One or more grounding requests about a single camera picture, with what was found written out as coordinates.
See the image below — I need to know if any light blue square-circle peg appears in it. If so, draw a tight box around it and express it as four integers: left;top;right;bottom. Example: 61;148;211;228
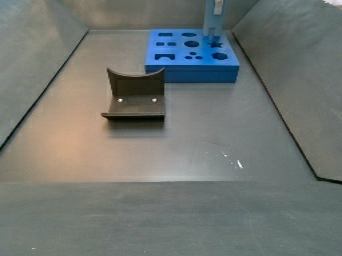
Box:
203;0;226;39

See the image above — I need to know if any black curved cradle holder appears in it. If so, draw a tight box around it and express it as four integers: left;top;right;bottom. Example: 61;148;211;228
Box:
101;69;165;120

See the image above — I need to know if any blue shape-sorter block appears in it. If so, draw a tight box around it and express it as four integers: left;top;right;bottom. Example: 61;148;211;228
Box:
144;29;240;83

